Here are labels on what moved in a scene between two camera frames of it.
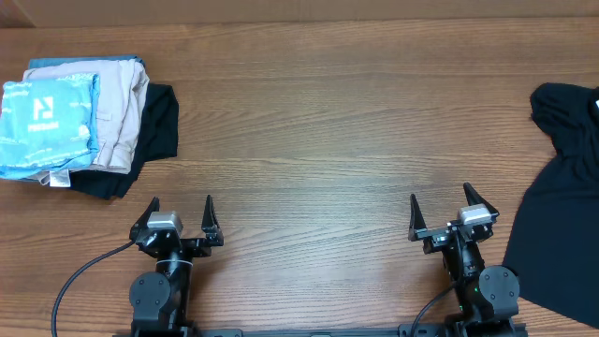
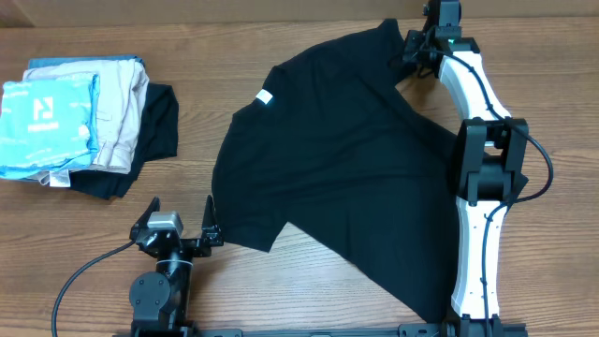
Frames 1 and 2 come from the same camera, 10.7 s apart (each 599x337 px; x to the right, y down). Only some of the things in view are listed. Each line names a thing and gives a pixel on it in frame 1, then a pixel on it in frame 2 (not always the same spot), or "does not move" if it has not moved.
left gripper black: [200, 247] does not move
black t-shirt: [552, 244] → [328, 144]
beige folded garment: [124, 88] does not move
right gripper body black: [449, 232] → [413, 45]
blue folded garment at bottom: [47, 63] does not move
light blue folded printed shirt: [49, 126] does not move
